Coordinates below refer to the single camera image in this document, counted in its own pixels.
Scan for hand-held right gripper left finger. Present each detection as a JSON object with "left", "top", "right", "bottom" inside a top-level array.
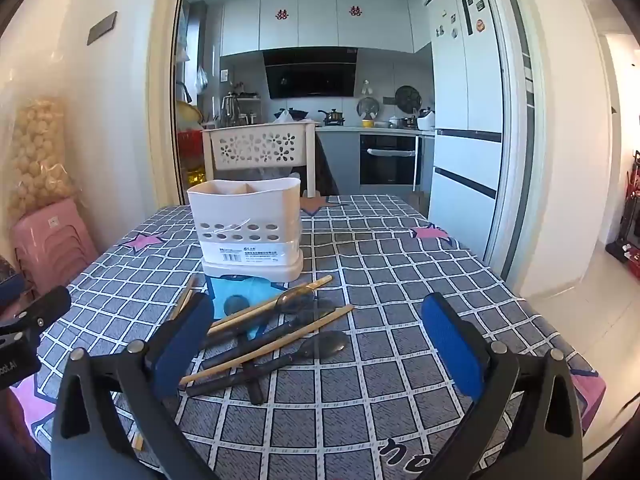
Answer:
[{"left": 50, "top": 292, "right": 216, "bottom": 480}]

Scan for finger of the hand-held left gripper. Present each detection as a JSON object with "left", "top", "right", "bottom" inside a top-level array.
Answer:
[{"left": 0, "top": 285, "right": 72, "bottom": 333}]

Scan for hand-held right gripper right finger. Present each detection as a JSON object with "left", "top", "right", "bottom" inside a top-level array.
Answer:
[{"left": 415, "top": 292, "right": 586, "bottom": 480}]

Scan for wooden chopstick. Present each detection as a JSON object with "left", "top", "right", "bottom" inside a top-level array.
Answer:
[
  {"left": 179, "top": 304, "right": 355, "bottom": 386},
  {"left": 207, "top": 275, "right": 333, "bottom": 335},
  {"left": 169, "top": 275, "right": 197, "bottom": 322}
]

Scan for white plastic utensil holder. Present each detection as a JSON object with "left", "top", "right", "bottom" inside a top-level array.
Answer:
[{"left": 186, "top": 176, "right": 306, "bottom": 281}]

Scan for dark blue box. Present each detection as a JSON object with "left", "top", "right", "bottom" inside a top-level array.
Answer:
[{"left": 0, "top": 257, "right": 26, "bottom": 311}]

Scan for pink plastic stool stack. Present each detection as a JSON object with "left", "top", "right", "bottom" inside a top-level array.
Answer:
[{"left": 11, "top": 199, "right": 98, "bottom": 293}]

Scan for grey checked tablecloth with stars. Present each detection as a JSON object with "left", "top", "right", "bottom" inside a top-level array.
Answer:
[{"left": 30, "top": 194, "right": 608, "bottom": 480}]

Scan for clear bag of puffed snacks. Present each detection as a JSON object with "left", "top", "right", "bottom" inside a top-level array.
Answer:
[{"left": 7, "top": 97, "right": 76, "bottom": 231}]

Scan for cardboard box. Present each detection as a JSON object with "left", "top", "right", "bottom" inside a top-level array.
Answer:
[{"left": 407, "top": 190, "right": 431, "bottom": 216}]

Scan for red plastic basket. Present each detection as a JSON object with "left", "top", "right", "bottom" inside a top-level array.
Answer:
[{"left": 177, "top": 131, "right": 206, "bottom": 171}]

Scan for black built-in oven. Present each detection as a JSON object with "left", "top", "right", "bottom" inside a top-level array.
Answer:
[{"left": 359, "top": 134, "right": 418, "bottom": 187}]

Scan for beige plastic basket cart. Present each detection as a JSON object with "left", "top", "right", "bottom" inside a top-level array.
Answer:
[{"left": 201, "top": 121, "right": 318, "bottom": 198}]

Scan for red and black object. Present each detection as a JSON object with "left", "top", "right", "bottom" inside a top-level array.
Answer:
[{"left": 619, "top": 150, "right": 640, "bottom": 241}]

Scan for sliding glass door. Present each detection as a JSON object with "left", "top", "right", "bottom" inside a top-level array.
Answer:
[{"left": 492, "top": 0, "right": 548, "bottom": 281}]

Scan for white refrigerator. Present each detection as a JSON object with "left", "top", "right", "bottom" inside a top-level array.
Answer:
[{"left": 427, "top": 0, "right": 506, "bottom": 248}]

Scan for black range hood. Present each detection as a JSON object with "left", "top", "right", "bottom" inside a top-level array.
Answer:
[{"left": 262, "top": 47, "right": 360, "bottom": 100}]

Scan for group of fridge magnets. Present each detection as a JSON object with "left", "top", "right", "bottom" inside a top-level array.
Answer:
[{"left": 435, "top": 0, "right": 488, "bottom": 41}]

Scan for white upper kitchen cabinets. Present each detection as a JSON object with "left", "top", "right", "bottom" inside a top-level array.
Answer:
[{"left": 220, "top": 0, "right": 432, "bottom": 58}]

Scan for grey wall switch panel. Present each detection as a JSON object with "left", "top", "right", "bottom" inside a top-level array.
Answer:
[{"left": 87, "top": 11, "right": 118, "bottom": 45}]

